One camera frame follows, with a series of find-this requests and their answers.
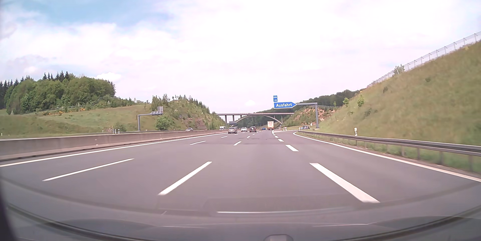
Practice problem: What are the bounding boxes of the wood of green trees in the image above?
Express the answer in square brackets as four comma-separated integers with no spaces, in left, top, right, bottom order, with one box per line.
[0,71,147,115]

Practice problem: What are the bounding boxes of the wire mesh fence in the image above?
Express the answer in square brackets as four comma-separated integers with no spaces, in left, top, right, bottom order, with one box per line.
[368,32,481,87]

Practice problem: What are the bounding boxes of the concrete median barrier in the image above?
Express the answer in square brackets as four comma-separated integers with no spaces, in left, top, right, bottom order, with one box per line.
[0,129,228,157]

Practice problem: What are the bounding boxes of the road markings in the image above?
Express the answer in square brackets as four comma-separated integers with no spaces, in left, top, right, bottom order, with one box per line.
[0,131,481,204]

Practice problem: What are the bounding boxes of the grassy hillside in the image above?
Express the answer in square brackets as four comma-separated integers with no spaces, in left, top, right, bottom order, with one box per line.
[0,104,158,139]

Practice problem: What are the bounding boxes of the grey asphalt road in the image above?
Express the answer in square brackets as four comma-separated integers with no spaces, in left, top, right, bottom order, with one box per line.
[0,130,481,214]

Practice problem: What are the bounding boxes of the grassy embankment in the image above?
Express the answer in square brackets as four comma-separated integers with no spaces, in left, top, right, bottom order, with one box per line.
[283,41,481,146]

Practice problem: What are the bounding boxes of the grey concrete arch bridge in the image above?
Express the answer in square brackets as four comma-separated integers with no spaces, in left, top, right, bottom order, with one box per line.
[216,112,295,125]

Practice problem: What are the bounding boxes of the car's own bonnet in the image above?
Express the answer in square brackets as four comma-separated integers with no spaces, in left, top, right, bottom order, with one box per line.
[0,179,481,241]

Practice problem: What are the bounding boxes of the metal guard rail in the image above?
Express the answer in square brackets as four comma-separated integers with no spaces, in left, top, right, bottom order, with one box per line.
[297,130,481,172]

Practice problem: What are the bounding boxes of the tree-covered rocky knoll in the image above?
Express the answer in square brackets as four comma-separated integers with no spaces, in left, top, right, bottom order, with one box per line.
[150,94,227,131]

